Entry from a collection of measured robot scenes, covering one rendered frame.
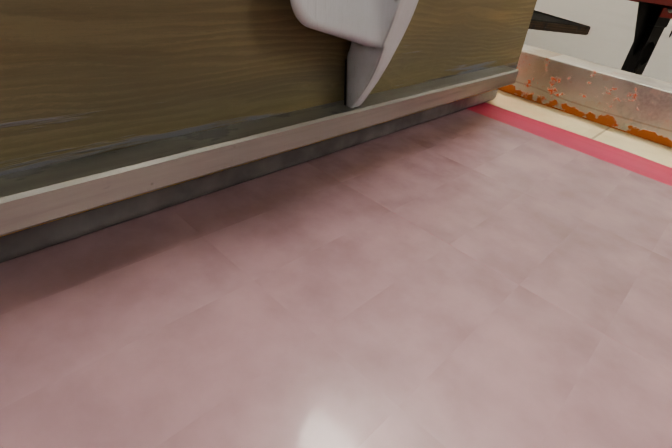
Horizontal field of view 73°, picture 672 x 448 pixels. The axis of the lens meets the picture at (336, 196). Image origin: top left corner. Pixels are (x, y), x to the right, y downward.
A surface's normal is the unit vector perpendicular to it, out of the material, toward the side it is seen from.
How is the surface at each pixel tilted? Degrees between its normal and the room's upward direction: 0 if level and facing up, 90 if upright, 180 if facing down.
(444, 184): 0
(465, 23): 88
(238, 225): 0
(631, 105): 90
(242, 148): 88
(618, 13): 90
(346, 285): 0
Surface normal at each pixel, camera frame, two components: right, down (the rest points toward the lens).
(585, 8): -0.69, 0.28
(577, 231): 0.14, -0.86
